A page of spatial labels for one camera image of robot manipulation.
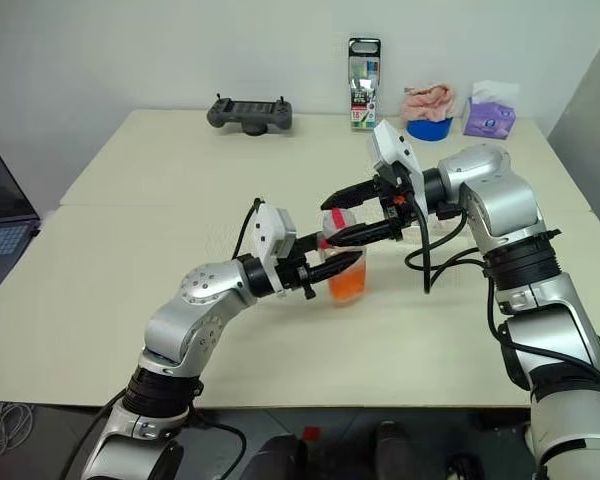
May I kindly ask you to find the blue bowl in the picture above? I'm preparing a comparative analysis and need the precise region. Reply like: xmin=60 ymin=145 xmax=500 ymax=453
xmin=405 ymin=116 xmax=454 ymax=143

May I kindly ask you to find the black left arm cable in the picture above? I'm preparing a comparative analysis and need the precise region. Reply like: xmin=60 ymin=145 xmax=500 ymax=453
xmin=69 ymin=196 xmax=263 ymax=480

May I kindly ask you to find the pink cloth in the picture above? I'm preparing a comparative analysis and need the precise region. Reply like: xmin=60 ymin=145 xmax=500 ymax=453
xmin=398 ymin=82 xmax=458 ymax=124

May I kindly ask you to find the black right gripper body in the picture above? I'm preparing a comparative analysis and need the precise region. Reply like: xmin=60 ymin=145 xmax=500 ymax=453
xmin=372 ymin=167 xmax=423 ymax=242

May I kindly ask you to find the clear cup with orange drink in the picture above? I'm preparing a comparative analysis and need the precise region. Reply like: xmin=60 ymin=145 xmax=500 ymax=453
xmin=320 ymin=208 xmax=371 ymax=307

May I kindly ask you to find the grey laptop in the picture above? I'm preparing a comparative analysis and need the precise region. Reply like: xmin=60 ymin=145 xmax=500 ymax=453
xmin=0 ymin=130 xmax=43 ymax=302

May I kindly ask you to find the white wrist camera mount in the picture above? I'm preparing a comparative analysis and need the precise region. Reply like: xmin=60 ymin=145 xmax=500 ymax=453
xmin=367 ymin=119 xmax=429 ymax=217
xmin=252 ymin=202 xmax=298 ymax=295

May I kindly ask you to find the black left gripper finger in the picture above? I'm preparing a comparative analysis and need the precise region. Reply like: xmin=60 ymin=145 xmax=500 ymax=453
xmin=308 ymin=250 xmax=367 ymax=282
xmin=297 ymin=230 xmax=332 ymax=252

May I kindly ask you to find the dark rounded shape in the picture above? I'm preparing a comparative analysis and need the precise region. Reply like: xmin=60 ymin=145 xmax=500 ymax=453
xmin=247 ymin=433 xmax=310 ymax=480

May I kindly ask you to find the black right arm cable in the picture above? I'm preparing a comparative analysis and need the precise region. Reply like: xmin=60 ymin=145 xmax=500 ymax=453
xmin=403 ymin=198 xmax=600 ymax=374

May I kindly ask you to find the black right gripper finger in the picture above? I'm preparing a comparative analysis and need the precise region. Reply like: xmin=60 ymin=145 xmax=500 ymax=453
xmin=324 ymin=219 xmax=399 ymax=248
xmin=320 ymin=179 xmax=382 ymax=211

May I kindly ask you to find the grey partition panel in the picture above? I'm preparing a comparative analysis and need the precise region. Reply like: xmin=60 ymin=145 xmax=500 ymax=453
xmin=546 ymin=0 xmax=600 ymax=147

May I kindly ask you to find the marker pen pack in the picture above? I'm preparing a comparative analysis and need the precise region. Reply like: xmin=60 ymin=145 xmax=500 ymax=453
xmin=347 ymin=36 xmax=383 ymax=134

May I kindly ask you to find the white cable bundle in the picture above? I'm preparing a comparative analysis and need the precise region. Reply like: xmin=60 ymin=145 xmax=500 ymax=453
xmin=0 ymin=398 xmax=37 ymax=454

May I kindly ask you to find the grey handheld remote controller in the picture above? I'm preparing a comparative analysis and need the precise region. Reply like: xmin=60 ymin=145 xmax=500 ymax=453
xmin=206 ymin=93 xmax=297 ymax=137

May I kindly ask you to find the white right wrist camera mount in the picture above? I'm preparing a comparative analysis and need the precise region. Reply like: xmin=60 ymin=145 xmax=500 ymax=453
xmin=367 ymin=119 xmax=429 ymax=217

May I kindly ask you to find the purple tissue box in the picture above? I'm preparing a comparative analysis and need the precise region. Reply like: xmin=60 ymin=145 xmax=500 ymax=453
xmin=461 ymin=79 xmax=522 ymax=141

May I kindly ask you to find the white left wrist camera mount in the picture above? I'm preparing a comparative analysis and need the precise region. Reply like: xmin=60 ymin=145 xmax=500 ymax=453
xmin=252 ymin=202 xmax=298 ymax=295

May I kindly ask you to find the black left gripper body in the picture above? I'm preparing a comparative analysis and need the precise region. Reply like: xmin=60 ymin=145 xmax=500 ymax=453
xmin=274 ymin=243 xmax=317 ymax=301

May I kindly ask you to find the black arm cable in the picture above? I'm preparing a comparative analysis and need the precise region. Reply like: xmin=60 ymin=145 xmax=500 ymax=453
xmin=69 ymin=196 xmax=263 ymax=480
xmin=403 ymin=198 xmax=600 ymax=374

